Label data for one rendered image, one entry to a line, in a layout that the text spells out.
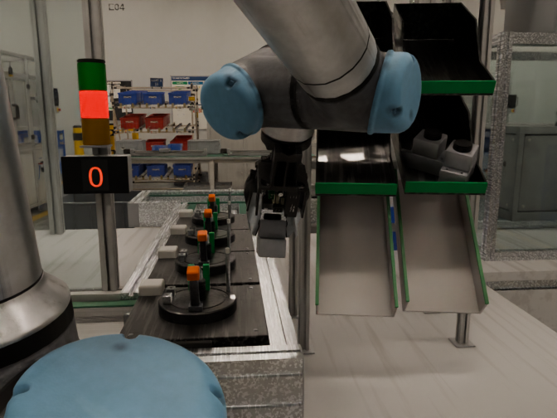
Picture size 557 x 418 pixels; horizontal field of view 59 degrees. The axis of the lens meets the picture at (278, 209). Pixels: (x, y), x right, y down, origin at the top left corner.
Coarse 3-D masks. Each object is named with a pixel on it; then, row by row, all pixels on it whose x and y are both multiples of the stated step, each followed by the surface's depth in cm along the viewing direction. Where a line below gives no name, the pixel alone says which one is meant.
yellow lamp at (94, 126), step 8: (88, 120) 91; (96, 120) 91; (104, 120) 92; (88, 128) 91; (96, 128) 91; (104, 128) 92; (88, 136) 91; (96, 136) 91; (104, 136) 92; (88, 144) 91; (96, 144) 91; (104, 144) 92
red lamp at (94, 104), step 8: (80, 96) 90; (88, 96) 90; (96, 96) 90; (104, 96) 91; (80, 104) 91; (88, 104) 90; (96, 104) 90; (104, 104) 92; (80, 112) 91; (88, 112) 90; (96, 112) 90; (104, 112) 92
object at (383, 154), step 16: (320, 144) 94; (336, 144) 94; (352, 144) 93; (368, 144) 93; (384, 144) 92; (320, 160) 89; (336, 160) 89; (352, 160) 89; (368, 160) 89; (384, 160) 88; (320, 176) 85; (336, 176) 85; (352, 176) 84; (368, 176) 84; (384, 176) 84; (320, 192) 80; (336, 192) 80; (352, 192) 80; (368, 192) 80; (384, 192) 79
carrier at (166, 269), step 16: (208, 240) 113; (160, 256) 121; (176, 256) 121; (192, 256) 115; (208, 256) 113; (224, 256) 115; (240, 256) 122; (160, 272) 110; (176, 272) 110; (224, 272) 109; (240, 272) 110; (256, 272) 110
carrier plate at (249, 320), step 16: (176, 288) 100; (240, 288) 100; (256, 288) 100; (144, 304) 91; (240, 304) 91; (256, 304) 91; (128, 320) 84; (144, 320) 84; (160, 320) 84; (224, 320) 84; (240, 320) 84; (256, 320) 84; (128, 336) 78; (160, 336) 78; (176, 336) 78; (192, 336) 78; (208, 336) 78; (224, 336) 78; (240, 336) 79; (256, 336) 79
